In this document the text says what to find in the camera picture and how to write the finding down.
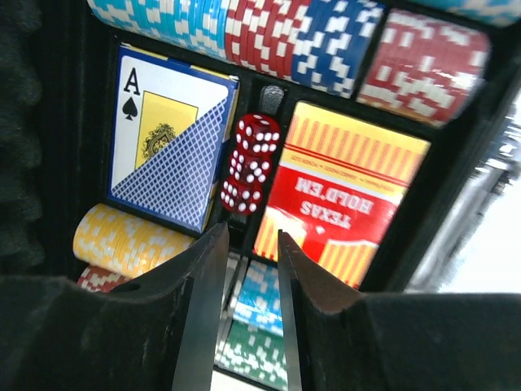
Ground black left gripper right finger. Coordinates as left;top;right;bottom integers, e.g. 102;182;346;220
278;231;520;390

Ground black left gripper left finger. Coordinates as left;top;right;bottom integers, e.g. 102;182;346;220
1;223;229;390

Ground red die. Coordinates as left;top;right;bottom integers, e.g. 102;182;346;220
235;113;281;156
228;149;273;183
219;175;263;216

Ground red texas holdem card deck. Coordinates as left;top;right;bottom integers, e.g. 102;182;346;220
253;101;431;288

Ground black poker set case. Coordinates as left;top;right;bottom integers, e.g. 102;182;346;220
1;1;520;390

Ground red green chip row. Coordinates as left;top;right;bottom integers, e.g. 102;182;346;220
76;264;288;391

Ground yellow blue chip row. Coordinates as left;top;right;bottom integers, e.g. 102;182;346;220
72;204;283;336

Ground blue ace card deck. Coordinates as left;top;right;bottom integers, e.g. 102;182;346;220
107;44;240;233

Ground poker chip row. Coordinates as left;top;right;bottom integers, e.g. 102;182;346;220
411;0;521;28
90;1;490;127

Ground top poker chip row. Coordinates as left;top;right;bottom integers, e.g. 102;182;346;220
411;0;521;28

